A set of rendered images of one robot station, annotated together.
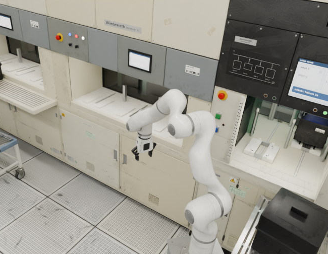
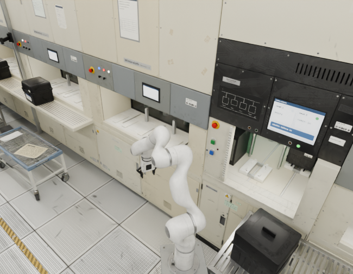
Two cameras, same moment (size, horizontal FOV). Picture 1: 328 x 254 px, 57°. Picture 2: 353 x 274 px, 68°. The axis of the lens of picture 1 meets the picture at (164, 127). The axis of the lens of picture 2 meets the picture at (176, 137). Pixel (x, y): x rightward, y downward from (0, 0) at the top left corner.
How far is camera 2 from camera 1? 35 cm
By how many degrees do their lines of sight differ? 7
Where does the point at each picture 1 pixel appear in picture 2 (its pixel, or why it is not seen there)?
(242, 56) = (229, 93)
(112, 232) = (132, 230)
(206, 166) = (181, 191)
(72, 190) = (105, 193)
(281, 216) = (252, 235)
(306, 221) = (273, 240)
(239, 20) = (226, 63)
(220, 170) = (216, 186)
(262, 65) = (245, 101)
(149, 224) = (163, 225)
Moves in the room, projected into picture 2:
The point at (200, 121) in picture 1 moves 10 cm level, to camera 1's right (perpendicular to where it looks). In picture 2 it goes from (177, 155) to (196, 157)
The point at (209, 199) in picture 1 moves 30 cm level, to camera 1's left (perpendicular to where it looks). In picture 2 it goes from (184, 218) to (130, 210)
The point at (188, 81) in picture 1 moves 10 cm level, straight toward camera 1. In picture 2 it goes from (189, 112) to (186, 118)
